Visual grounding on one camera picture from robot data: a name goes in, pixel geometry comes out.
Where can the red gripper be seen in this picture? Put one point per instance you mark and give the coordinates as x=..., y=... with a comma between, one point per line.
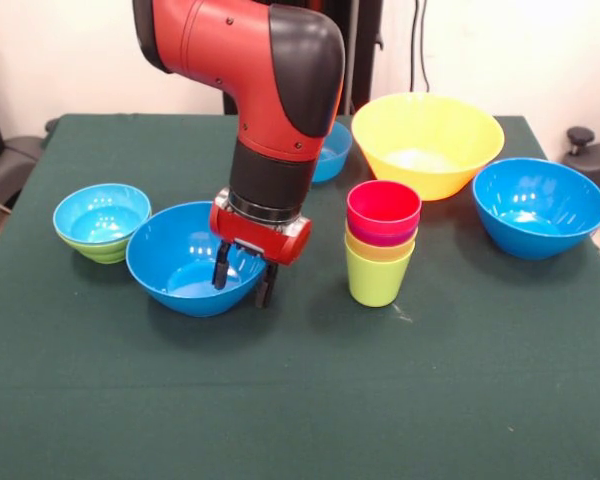
x=260, y=240

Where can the large blue plastic bowl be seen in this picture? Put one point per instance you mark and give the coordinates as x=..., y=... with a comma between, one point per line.
x=540, y=210
x=170, y=280

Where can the green plastic cup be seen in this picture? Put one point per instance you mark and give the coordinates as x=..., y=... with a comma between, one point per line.
x=375, y=282

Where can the orange plastic cup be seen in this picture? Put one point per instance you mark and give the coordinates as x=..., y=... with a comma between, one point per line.
x=375, y=254

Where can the magenta plastic cup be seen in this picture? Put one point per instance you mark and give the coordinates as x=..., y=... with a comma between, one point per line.
x=380, y=239

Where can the red plastic cup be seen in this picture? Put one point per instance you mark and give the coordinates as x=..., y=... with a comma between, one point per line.
x=380, y=205

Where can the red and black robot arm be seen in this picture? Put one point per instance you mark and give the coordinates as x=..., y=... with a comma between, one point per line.
x=260, y=65

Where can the dark green tablecloth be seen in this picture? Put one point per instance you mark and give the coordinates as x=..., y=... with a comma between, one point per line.
x=300, y=390

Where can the small green ribbed bowl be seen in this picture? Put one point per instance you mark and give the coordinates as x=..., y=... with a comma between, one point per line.
x=92, y=252

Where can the small teal plastic bowl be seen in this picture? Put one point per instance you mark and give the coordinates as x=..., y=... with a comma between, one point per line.
x=100, y=220

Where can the small blue flat-bottomed bowl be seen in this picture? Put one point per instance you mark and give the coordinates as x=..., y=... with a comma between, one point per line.
x=335, y=155

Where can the large yellow plastic bowl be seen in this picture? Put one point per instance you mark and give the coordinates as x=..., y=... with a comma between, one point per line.
x=430, y=150

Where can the grey pedestal foot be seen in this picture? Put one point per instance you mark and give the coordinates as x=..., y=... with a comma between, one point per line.
x=595, y=160
x=10, y=160

